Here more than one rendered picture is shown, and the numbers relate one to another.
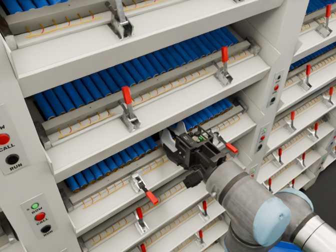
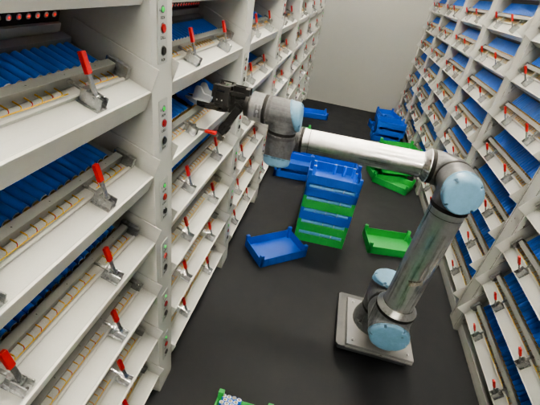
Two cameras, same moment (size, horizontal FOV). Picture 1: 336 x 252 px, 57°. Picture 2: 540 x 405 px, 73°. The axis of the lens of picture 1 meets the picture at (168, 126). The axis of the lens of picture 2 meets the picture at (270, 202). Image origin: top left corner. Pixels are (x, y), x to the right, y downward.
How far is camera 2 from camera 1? 0.76 m
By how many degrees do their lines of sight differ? 37
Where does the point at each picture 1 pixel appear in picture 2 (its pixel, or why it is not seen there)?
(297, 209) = not seen: hidden behind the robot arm
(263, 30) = (232, 19)
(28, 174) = (165, 73)
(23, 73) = not seen: outside the picture
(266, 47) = (238, 31)
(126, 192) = (186, 137)
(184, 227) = (202, 210)
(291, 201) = not seen: hidden behind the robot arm
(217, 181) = (256, 100)
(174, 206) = (202, 174)
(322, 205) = (270, 208)
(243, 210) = (281, 108)
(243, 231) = (283, 125)
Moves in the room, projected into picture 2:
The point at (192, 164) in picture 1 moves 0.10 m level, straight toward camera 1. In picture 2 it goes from (229, 104) to (244, 116)
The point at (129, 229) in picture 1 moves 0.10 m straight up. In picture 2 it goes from (181, 192) to (181, 164)
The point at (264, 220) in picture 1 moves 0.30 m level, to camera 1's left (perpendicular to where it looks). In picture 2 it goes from (296, 108) to (210, 118)
